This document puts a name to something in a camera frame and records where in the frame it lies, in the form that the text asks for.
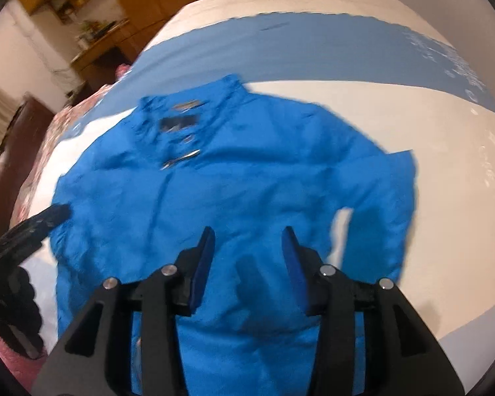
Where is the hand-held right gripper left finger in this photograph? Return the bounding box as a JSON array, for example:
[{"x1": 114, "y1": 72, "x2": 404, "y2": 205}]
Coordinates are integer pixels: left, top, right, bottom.
[{"x1": 32, "y1": 226, "x2": 216, "y2": 396}]

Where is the wooden desk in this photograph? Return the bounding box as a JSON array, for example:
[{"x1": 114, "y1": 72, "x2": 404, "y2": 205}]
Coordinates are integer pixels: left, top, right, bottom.
[{"x1": 72, "y1": 20, "x2": 149, "y2": 87}]

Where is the dark brown wooden headboard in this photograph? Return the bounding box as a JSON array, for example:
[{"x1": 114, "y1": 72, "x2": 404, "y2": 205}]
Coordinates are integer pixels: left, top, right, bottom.
[{"x1": 0, "y1": 95, "x2": 54, "y2": 215}]

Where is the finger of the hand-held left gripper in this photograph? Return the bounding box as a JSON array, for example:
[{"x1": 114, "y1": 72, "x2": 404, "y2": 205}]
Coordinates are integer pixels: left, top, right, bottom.
[{"x1": 0, "y1": 203, "x2": 72, "y2": 254}]

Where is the blue jacket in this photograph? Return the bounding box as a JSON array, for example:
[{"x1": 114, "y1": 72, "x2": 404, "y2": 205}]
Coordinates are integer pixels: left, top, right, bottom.
[{"x1": 49, "y1": 73, "x2": 418, "y2": 396}]

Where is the wooden wardrobe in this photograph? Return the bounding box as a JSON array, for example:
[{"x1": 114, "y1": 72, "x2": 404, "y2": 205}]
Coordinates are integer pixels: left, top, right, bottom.
[{"x1": 99, "y1": 0, "x2": 248, "y2": 62}]

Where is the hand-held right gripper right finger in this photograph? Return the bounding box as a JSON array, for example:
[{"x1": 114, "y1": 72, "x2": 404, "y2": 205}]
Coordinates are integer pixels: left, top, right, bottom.
[{"x1": 281, "y1": 226, "x2": 465, "y2": 396}]

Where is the pink floral blanket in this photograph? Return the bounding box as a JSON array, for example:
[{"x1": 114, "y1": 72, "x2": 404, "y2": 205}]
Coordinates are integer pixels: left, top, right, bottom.
[{"x1": 10, "y1": 64, "x2": 133, "y2": 223}]

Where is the pink garment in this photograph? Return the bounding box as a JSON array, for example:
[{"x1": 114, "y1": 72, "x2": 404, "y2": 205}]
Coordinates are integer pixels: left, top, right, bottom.
[{"x1": 0, "y1": 326, "x2": 50, "y2": 390}]

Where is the white and blue bedsheet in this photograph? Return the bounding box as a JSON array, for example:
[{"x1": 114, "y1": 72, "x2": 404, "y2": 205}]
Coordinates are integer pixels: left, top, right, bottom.
[{"x1": 25, "y1": 0, "x2": 495, "y2": 396}]

